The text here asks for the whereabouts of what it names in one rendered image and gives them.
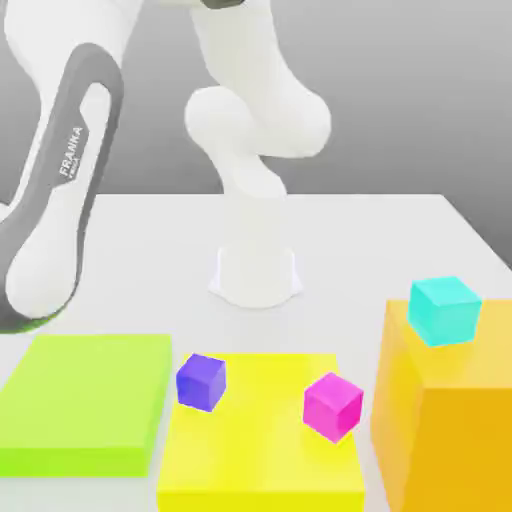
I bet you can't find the small purple cube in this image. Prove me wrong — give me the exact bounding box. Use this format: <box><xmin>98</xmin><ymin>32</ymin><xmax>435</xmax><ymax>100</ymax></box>
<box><xmin>175</xmin><ymin>352</ymin><xmax>228</xmax><ymax>414</ymax></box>

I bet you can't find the small magenta cube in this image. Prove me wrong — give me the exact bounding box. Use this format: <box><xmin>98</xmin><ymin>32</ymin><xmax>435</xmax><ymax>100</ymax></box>
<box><xmin>302</xmin><ymin>371</ymin><xmax>365</xmax><ymax>445</ymax></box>

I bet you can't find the small cyan cube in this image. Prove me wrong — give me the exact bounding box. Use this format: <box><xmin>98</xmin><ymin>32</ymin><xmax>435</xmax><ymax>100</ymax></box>
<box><xmin>406</xmin><ymin>275</ymin><xmax>483</xmax><ymax>348</ymax></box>

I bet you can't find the large yellow box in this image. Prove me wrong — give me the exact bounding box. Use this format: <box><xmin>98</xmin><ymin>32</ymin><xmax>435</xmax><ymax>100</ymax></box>
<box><xmin>156</xmin><ymin>352</ymin><xmax>367</xmax><ymax>512</ymax></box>

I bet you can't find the large green box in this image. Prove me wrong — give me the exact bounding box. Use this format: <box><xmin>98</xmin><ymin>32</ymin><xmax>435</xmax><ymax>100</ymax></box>
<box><xmin>0</xmin><ymin>334</ymin><xmax>173</xmax><ymax>479</ymax></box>

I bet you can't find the large orange box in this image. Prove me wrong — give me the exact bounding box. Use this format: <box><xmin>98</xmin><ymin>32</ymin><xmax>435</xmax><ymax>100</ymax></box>
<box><xmin>370</xmin><ymin>298</ymin><xmax>512</xmax><ymax>512</ymax></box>

